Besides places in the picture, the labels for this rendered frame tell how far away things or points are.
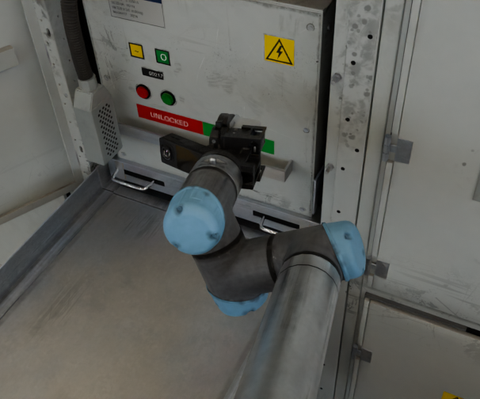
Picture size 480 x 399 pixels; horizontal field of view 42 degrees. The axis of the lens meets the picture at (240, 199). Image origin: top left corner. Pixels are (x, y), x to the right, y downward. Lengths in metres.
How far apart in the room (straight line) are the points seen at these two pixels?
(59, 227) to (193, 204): 0.74
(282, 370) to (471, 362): 0.85
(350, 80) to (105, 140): 0.56
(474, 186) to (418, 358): 0.51
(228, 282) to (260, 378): 0.25
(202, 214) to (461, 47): 0.43
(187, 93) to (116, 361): 0.53
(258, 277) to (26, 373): 0.60
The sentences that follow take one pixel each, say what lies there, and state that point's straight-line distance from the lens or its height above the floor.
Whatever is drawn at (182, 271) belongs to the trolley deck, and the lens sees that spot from 1.35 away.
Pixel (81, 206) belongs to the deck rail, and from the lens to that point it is 1.51.
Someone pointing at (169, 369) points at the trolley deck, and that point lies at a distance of 1.21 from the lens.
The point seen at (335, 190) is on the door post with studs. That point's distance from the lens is 1.19.
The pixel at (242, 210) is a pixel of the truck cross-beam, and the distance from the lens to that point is 1.39.
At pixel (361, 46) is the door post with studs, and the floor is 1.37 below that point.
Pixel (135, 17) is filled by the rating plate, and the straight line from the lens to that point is 1.24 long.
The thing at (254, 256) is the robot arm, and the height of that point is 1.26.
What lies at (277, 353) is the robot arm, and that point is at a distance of 0.62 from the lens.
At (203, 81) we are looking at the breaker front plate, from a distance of 1.23.
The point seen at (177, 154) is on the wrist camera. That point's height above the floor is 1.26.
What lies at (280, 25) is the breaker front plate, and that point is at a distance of 1.09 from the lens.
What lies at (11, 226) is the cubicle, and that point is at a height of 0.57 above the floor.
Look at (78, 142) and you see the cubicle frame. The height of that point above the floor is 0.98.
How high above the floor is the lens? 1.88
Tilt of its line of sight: 44 degrees down
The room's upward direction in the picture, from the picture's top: 3 degrees counter-clockwise
